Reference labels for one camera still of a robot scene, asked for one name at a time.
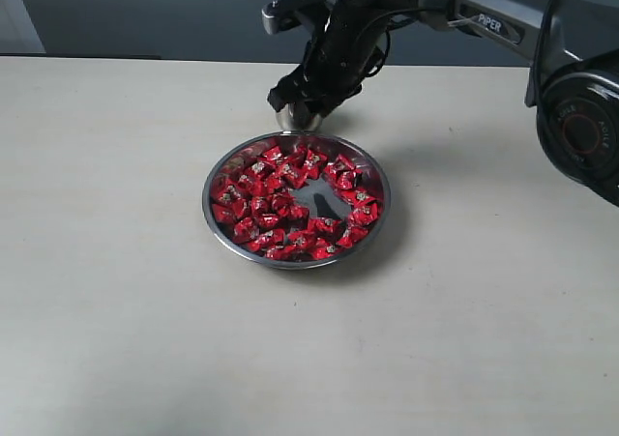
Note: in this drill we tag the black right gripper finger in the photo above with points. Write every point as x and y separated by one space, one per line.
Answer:
322 104
288 90

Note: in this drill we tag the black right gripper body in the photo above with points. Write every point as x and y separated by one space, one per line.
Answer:
340 56

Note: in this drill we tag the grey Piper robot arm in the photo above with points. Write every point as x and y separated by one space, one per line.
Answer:
571 47

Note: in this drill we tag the small steel cup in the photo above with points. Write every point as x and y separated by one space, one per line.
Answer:
297 117

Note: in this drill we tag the round steel plate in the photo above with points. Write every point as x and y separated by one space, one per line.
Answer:
272 214

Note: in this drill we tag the red wrapped candy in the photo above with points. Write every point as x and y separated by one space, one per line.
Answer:
351 236
360 197
328 227
313 164
274 156
223 214
337 166
259 170

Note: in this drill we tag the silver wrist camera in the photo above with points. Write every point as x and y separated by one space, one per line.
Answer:
284 15

